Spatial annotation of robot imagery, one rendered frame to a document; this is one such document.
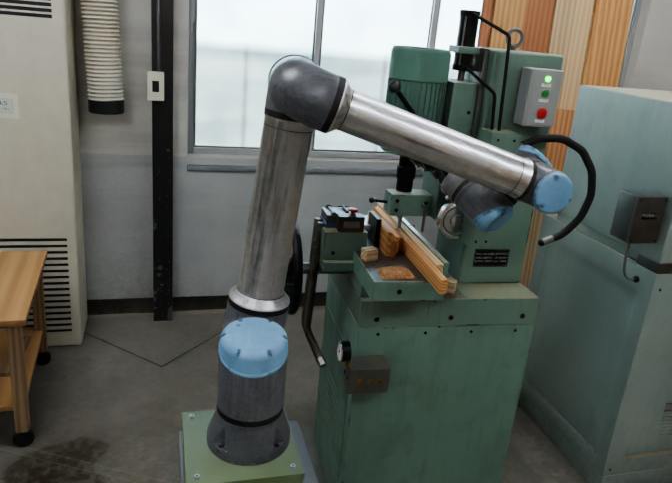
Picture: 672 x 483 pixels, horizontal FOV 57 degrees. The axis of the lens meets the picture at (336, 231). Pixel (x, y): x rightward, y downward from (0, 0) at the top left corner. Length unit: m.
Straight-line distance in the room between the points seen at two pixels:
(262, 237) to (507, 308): 0.89
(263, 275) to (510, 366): 0.97
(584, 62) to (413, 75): 2.01
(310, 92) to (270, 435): 0.74
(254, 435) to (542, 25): 2.72
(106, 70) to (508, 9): 1.96
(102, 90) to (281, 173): 1.69
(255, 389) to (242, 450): 0.15
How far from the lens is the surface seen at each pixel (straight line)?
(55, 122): 2.87
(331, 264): 1.87
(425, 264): 1.75
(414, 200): 1.94
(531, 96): 1.87
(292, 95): 1.22
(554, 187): 1.37
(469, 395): 2.11
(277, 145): 1.35
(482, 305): 1.95
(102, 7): 2.93
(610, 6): 3.76
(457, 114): 1.89
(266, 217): 1.40
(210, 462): 1.46
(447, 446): 2.19
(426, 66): 1.82
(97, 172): 3.21
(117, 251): 3.32
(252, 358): 1.33
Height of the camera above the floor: 1.56
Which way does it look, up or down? 19 degrees down
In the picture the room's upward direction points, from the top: 5 degrees clockwise
